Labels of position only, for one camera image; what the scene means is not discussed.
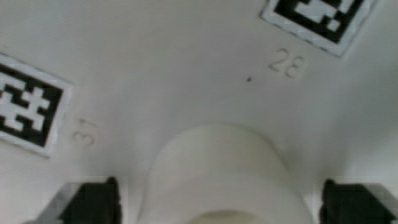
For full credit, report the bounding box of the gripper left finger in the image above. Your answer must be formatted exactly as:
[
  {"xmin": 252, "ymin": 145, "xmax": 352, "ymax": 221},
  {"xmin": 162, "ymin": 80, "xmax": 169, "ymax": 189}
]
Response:
[{"xmin": 23, "ymin": 177, "xmax": 123, "ymax": 224}]

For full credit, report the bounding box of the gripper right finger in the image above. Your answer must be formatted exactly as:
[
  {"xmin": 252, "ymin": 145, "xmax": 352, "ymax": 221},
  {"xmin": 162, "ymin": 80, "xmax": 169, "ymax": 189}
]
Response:
[{"xmin": 318, "ymin": 179, "xmax": 398, "ymax": 224}]

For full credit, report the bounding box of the white cylindrical table leg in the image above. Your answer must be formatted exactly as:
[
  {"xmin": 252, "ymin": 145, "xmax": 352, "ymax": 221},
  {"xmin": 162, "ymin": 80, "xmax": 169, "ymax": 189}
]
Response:
[{"xmin": 139, "ymin": 124, "xmax": 314, "ymax": 224}]

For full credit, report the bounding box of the white round table top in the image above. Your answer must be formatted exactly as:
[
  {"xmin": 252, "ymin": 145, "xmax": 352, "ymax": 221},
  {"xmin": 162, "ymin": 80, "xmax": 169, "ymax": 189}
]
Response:
[{"xmin": 0, "ymin": 0, "xmax": 398, "ymax": 224}]

